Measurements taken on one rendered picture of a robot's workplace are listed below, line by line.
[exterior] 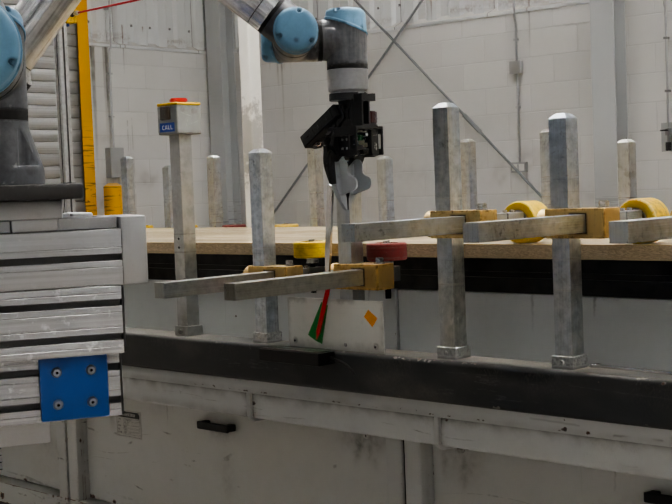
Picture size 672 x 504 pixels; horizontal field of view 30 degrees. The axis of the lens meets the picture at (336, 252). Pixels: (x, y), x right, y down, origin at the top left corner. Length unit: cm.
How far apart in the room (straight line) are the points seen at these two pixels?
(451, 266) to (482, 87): 861
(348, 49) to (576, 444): 80
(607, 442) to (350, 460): 86
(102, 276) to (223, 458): 157
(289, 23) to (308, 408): 86
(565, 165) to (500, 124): 863
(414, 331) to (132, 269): 108
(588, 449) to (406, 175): 923
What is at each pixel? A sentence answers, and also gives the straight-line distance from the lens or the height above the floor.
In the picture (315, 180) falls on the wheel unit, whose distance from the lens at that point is 403.
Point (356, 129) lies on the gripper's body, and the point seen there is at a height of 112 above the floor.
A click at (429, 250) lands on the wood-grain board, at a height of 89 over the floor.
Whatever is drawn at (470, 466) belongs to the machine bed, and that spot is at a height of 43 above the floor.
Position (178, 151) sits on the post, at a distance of 281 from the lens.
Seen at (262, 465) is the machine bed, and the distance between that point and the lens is 308.
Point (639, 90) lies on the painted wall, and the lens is 1010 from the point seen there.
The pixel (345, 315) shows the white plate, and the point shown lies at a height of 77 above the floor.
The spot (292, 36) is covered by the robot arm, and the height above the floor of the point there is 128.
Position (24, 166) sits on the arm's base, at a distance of 166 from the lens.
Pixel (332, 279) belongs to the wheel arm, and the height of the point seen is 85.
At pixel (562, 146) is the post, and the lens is 213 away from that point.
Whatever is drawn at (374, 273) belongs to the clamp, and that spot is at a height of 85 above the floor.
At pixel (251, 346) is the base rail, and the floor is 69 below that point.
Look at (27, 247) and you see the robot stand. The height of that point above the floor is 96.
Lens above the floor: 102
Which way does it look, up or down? 3 degrees down
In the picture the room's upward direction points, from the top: 2 degrees counter-clockwise
